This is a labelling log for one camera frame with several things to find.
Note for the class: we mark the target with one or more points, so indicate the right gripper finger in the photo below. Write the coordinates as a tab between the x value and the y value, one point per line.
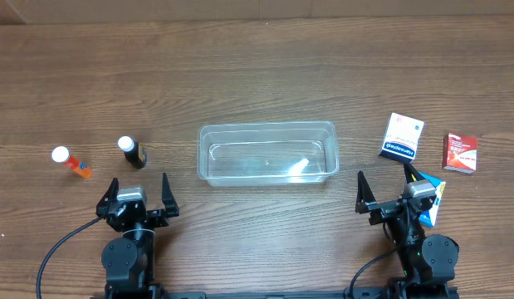
411	174
364	192

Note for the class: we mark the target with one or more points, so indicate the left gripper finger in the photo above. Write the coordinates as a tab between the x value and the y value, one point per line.
170	205
110	195

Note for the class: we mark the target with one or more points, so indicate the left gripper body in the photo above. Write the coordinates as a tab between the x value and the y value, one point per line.
137	212

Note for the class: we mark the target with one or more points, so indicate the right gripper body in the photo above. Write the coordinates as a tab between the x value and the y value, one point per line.
389	208

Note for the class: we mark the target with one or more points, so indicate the white and navy medicine box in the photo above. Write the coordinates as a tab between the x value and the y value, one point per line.
401	138

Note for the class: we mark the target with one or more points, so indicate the black bottle white cap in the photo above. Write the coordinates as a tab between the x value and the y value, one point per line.
134	152

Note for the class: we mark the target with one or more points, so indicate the blue yellow VapoDrops box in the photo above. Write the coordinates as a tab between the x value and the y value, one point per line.
429	218

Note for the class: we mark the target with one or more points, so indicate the red medicine box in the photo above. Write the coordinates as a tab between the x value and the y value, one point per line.
460	153

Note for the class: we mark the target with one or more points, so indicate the orange tube white cap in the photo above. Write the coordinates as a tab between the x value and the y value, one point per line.
62	155

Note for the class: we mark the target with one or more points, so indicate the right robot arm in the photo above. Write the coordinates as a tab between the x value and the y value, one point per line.
428	262

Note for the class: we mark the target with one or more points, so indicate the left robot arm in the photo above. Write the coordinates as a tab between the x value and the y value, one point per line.
129	260

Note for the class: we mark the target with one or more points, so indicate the clear plastic container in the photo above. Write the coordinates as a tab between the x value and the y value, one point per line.
269	153

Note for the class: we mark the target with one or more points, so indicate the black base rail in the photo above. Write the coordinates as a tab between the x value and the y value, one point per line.
273	295

